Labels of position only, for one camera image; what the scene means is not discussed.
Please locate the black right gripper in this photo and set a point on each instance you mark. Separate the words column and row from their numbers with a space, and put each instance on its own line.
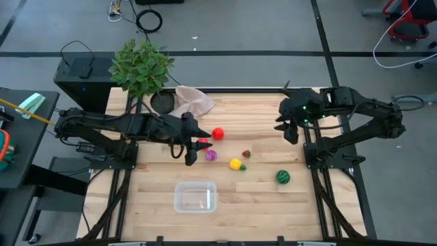
column 300, row 102

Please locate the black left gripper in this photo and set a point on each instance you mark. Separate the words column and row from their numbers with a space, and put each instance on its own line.
column 189, row 123

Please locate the red toy tomato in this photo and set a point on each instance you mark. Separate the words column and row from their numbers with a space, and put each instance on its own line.
column 218, row 133

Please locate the purple toy onion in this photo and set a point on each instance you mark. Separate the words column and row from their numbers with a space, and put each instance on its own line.
column 211, row 155

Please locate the red toy strawberry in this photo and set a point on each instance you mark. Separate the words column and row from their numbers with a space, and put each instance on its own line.
column 246, row 154

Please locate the green striped toy watermelon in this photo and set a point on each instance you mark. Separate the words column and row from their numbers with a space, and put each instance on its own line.
column 283, row 177

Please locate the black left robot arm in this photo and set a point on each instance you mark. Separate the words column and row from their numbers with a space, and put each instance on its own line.
column 102, row 123

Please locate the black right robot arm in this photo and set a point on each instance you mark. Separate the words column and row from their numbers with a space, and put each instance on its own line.
column 375, row 112

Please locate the clear plastic tupperware container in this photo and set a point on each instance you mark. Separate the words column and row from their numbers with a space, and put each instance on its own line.
column 195, row 198

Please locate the beige cloth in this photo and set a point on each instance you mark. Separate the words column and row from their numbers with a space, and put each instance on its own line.
column 191, row 100

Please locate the dark round plant pot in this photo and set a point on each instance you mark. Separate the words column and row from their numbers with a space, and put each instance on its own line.
column 163, row 102

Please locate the green leafy plant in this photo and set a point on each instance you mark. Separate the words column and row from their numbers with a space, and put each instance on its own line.
column 140, row 68

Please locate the black power brick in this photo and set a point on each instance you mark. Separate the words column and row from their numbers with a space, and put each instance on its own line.
column 95, row 158
column 85, row 147

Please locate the black computer tower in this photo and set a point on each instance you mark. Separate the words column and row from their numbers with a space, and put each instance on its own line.
column 85, row 92

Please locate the black power adapter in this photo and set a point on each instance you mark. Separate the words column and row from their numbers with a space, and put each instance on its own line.
column 85, row 71

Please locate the black box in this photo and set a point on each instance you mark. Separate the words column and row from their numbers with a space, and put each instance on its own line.
column 158, row 1

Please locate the black caster wheel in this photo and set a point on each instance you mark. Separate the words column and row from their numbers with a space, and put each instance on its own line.
column 419, row 65

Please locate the grey metal floor bar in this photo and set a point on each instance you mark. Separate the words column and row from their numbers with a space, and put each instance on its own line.
column 431, row 98

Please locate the black side desk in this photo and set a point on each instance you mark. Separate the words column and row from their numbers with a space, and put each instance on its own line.
column 30, row 143

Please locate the mint green stapler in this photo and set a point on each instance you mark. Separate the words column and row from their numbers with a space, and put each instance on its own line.
column 30, row 104

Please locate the red framed black chair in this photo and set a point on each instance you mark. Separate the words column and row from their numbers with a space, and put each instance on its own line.
column 421, row 10

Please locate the teal and orange bag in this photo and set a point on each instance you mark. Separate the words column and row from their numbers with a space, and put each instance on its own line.
column 5, row 153

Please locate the small black desk device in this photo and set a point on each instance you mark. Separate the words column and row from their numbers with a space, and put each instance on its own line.
column 5, row 114

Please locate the small black frame lever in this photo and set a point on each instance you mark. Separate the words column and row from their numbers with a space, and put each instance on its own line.
column 286, row 86

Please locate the black aluminium rig frame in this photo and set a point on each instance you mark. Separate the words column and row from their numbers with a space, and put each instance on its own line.
column 246, row 91

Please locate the black frame bracket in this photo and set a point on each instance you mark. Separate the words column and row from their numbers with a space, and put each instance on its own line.
column 159, row 241
column 281, row 241

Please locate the silver aluminium post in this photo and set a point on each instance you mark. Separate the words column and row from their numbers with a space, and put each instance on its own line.
column 317, row 244
column 128, row 244

